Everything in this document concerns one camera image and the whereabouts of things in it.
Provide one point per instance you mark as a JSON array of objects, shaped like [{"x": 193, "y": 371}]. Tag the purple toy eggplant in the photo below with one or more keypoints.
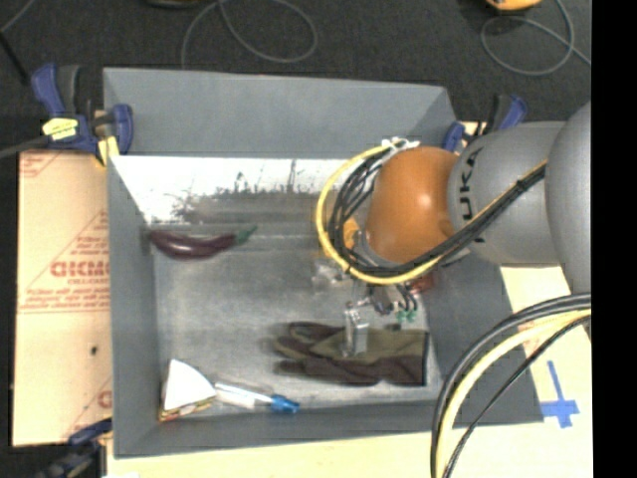
[{"x": 191, "y": 246}]

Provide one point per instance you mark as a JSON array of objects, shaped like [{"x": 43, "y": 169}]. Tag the white and blue pen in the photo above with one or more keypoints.
[{"x": 249, "y": 396}]

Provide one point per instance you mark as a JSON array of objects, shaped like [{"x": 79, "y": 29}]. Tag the grey metal bin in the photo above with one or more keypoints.
[{"x": 239, "y": 297}]

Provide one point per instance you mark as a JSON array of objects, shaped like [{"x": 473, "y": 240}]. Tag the brown and olive glove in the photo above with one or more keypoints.
[{"x": 388, "y": 361}]

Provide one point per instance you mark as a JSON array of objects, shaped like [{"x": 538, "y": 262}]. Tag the brown cardboard board red print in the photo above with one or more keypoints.
[{"x": 60, "y": 316}]

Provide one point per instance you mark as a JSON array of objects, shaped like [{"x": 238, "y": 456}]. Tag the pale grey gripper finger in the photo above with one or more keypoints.
[
  {"x": 362, "y": 339},
  {"x": 351, "y": 334}
]

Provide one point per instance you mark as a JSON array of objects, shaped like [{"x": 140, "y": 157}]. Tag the white triangular toy sandwich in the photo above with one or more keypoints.
[{"x": 185, "y": 387}]

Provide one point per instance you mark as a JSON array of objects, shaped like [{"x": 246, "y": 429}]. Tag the clear plastic piece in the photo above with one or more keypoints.
[{"x": 328, "y": 273}]

